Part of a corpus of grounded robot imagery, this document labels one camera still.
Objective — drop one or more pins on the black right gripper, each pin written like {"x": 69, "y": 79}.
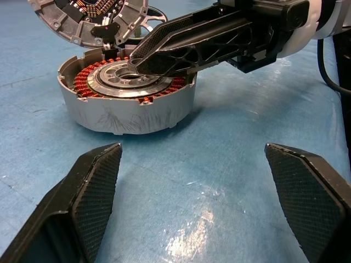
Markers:
{"x": 268, "y": 30}

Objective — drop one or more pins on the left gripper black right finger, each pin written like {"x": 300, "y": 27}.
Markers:
{"x": 310, "y": 197}

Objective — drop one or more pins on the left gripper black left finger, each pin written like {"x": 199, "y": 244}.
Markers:
{"x": 82, "y": 205}

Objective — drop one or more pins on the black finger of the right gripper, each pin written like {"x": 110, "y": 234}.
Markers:
{"x": 170, "y": 33}
{"x": 161, "y": 64}

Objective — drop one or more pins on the silver spoked rotor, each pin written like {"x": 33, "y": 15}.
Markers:
{"x": 109, "y": 85}

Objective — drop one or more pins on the small white round object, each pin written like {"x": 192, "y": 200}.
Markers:
{"x": 68, "y": 27}

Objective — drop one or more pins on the silver motor housing copper windings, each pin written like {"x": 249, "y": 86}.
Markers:
{"x": 109, "y": 115}

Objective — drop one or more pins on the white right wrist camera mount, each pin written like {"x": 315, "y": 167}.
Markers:
{"x": 323, "y": 24}

